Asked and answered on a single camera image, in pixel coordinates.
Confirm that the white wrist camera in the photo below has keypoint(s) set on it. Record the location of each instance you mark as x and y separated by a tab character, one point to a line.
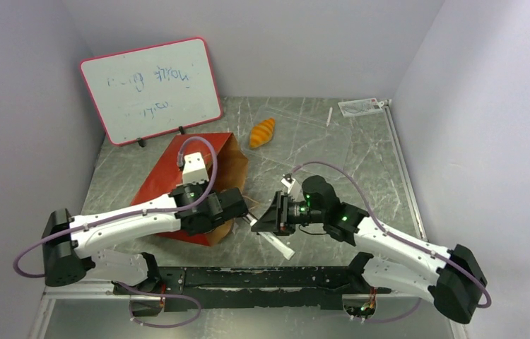
292	186
194	169

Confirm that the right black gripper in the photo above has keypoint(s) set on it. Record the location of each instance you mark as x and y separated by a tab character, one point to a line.
281	213

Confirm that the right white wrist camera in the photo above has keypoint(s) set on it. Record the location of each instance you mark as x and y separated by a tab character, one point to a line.
292	186

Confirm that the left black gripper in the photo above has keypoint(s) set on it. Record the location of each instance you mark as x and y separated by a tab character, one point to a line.
203	184

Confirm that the small white card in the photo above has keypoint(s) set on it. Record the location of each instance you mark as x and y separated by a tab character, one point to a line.
356	108

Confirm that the small striped orange croissant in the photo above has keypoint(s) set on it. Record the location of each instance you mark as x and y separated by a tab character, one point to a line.
262	133

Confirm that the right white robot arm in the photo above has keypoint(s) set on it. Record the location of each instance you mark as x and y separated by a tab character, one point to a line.
450	279

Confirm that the white marker pen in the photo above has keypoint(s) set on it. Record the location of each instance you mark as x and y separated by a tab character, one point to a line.
328	120

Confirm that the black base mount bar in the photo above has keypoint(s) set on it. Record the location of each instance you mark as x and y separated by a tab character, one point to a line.
286	286

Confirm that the red framed whiteboard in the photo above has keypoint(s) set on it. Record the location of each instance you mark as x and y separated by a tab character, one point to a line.
151	91

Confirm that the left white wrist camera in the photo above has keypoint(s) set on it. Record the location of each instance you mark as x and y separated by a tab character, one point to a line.
194	169

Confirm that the white handled metal tongs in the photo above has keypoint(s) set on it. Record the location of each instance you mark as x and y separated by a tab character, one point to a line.
272	239

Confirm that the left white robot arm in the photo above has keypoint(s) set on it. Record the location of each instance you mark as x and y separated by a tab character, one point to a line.
87	251

